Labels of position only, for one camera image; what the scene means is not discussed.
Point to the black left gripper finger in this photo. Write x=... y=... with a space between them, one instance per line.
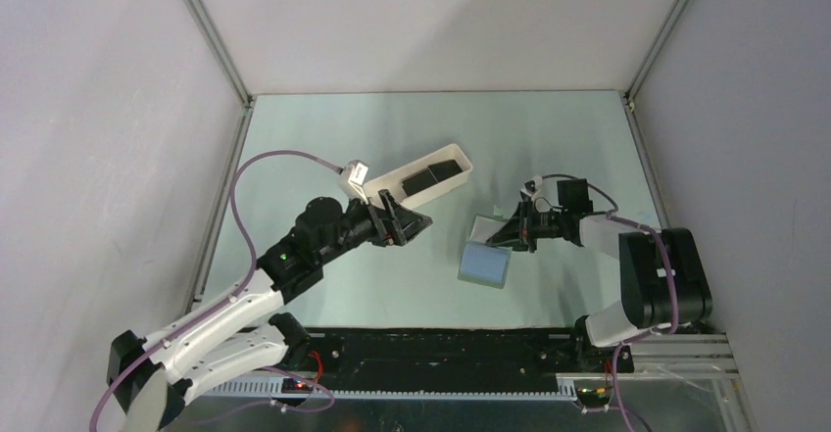
x=396 y=212
x=403 y=234

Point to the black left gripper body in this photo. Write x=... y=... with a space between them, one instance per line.
x=363 y=223

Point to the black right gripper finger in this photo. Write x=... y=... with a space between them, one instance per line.
x=509 y=231
x=517 y=246

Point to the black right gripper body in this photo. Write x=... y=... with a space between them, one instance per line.
x=539 y=224

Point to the white plastic bin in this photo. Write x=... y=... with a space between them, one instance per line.
x=392 y=180

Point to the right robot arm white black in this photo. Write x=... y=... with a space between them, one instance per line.
x=662 y=282

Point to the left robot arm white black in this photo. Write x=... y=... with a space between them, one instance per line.
x=245 y=328

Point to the black credit card in bin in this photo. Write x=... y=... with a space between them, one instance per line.
x=417 y=182

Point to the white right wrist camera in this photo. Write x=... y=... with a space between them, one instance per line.
x=531 y=189

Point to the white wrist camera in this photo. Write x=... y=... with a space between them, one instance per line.
x=351 y=180
x=531 y=189

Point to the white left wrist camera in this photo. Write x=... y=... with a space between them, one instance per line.
x=351 y=180

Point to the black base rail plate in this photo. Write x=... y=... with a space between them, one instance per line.
x=455 y=361

